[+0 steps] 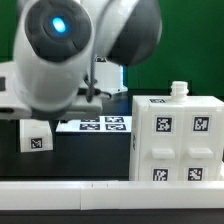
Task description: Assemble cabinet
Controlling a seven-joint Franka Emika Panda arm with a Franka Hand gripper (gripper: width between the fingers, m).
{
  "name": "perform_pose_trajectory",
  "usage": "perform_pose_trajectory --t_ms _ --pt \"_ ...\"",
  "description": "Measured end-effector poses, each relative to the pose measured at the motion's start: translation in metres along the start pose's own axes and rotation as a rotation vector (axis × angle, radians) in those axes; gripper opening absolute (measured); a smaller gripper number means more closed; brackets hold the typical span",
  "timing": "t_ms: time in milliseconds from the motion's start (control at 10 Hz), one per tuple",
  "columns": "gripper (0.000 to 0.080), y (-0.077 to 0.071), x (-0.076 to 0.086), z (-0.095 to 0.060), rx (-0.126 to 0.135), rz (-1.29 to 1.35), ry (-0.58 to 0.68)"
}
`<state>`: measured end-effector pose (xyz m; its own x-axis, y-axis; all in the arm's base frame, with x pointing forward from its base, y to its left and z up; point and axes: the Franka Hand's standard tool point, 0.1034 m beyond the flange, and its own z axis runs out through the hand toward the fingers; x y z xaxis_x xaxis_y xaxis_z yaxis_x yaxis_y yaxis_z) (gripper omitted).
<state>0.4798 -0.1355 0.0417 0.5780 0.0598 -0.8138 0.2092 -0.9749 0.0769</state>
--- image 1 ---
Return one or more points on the white cabinet door panel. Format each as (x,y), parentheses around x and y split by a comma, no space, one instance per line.
(159,149)
(202,145)

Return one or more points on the white cabinet body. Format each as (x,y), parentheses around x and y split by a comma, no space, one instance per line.
(176,100)

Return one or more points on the white cabinet top block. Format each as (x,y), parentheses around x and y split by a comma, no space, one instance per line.
(35,136)

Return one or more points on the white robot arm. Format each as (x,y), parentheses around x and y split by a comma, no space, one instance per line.
(52,72)

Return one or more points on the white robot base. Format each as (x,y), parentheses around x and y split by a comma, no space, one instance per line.
(108,78)

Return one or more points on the white marker sheet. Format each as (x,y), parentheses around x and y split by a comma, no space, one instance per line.
(102,124)

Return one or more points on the white front fence bar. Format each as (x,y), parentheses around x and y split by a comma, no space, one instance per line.
(96,195)

